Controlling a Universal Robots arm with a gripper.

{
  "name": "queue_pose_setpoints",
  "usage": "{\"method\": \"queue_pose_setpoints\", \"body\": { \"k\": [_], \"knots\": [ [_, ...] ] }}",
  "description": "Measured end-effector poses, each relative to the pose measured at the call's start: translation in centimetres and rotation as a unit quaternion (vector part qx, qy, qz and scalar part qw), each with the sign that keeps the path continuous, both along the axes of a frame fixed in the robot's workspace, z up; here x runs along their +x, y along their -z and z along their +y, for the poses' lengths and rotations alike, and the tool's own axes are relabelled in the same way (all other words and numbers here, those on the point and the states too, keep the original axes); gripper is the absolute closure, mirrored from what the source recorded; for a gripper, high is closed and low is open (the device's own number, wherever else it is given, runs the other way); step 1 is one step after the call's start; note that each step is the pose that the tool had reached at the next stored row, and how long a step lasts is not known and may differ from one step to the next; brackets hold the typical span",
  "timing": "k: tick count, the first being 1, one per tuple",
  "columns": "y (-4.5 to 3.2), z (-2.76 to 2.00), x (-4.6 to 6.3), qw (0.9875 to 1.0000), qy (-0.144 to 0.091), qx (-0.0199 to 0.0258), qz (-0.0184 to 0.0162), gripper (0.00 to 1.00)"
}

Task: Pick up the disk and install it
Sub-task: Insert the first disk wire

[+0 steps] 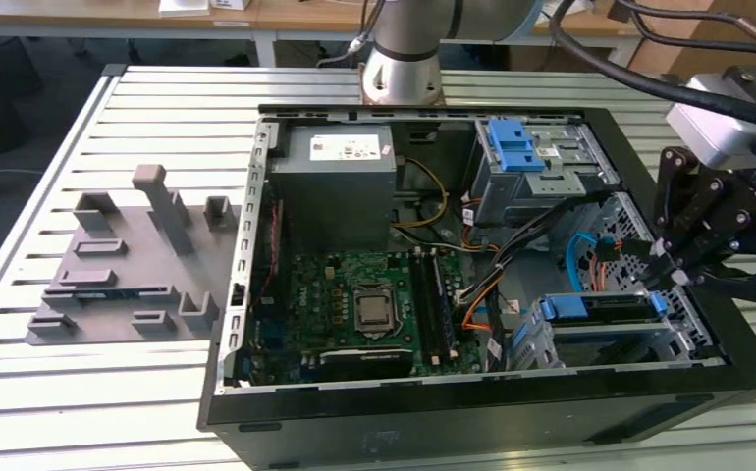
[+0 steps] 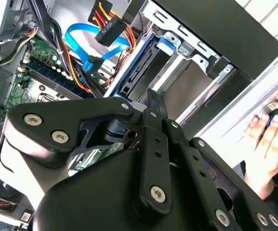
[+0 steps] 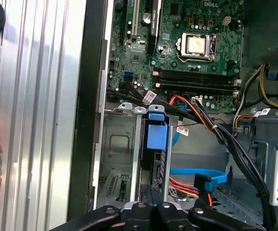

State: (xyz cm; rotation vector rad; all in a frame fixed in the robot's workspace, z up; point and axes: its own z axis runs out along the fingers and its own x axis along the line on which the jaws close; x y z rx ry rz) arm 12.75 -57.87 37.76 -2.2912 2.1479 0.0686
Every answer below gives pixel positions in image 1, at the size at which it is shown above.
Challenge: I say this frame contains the green motherboard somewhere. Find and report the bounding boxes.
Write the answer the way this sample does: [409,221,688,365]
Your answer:
[244,248,483,387]

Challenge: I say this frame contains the wooden cabinet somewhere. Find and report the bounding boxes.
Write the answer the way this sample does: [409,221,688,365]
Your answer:
[632,0,756,82]

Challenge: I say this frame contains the grey power supply unit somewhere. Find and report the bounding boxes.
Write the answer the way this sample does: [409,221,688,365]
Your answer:
[264,123,399,251]

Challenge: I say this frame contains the wooden desk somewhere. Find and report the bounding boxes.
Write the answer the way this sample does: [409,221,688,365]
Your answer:
[0,0,645,70]

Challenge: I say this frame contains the green RAM stick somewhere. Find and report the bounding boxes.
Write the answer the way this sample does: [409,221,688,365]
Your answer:
[68,291,169,301]

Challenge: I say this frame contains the orange wire bundle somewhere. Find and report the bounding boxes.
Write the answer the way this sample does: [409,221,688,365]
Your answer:
[454,279,507,338]

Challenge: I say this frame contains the yellow wires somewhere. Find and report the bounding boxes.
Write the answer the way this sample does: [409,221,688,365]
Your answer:
[390,156,451,231]

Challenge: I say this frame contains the black cable brown end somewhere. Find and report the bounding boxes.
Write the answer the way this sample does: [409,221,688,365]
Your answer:
[612,0,756,64]

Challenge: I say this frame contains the hard disk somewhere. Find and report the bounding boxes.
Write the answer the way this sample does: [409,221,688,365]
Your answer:
[538,290,668,325]

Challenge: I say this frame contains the red twisted fan wire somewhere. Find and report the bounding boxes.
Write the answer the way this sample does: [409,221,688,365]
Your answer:
[248,203,286,315]

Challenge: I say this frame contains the blue drive bay latch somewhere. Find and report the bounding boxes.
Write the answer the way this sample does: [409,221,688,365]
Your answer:
[489,120,550,174]

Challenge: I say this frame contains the silver optical drive cage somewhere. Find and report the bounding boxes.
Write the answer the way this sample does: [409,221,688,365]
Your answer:
[470,117,622,230]

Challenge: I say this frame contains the blue wire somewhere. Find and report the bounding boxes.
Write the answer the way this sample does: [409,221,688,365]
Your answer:
[563,233,600,295]

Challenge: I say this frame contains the CPU socket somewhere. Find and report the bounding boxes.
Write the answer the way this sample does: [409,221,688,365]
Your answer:
[348,282,399,340]

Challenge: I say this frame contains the black open PC case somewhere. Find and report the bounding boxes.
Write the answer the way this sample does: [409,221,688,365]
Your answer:
[194,102,756,470]

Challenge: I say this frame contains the silver CPU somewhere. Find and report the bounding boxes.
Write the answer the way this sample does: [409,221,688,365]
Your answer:
[358,295,391,328]

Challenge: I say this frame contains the grey parts rack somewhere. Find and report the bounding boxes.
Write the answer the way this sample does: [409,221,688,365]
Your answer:
[25,164,247,347]

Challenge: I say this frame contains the black RAM slot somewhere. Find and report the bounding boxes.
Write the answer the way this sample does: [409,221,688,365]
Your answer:
[409,248,438,367]

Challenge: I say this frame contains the black orange power wire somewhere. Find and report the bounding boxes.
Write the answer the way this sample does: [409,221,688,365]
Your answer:
[586,235,654,291]

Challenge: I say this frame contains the black graphics card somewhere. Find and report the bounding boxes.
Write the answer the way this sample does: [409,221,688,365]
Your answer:
[318,345,417,382]

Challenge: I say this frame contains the black cable bundle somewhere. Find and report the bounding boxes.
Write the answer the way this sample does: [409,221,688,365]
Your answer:
[458,190,618,305]

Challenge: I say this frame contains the silver disk bay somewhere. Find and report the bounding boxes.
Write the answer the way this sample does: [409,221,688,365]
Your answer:
[511,291,713,370]

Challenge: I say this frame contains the grey wrist camera housing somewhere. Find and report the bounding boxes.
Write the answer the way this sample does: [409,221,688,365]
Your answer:
[664,73,756,169]

